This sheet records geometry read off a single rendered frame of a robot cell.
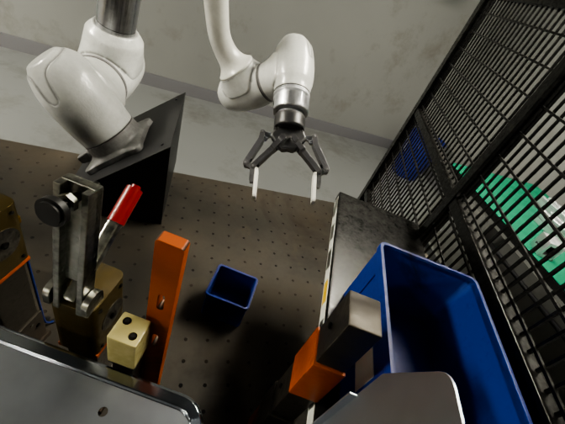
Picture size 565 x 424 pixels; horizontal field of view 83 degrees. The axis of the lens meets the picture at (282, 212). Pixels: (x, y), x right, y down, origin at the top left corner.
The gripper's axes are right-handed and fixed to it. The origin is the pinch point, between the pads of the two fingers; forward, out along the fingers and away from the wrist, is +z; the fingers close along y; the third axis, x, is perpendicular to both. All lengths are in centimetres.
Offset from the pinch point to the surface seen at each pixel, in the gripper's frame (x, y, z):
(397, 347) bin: 17.5, -19.5, 28.1
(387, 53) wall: -205, -97, -213
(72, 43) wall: -181, 194, -173
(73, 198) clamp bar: 41.8, 20.2, 13.3
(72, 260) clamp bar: 35.0, 23.2, 18.8
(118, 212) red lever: 31.0, 21.3, 12.4
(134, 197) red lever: 30.3, 19.9, 10.1
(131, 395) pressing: 29.3, 16.6, 33.7
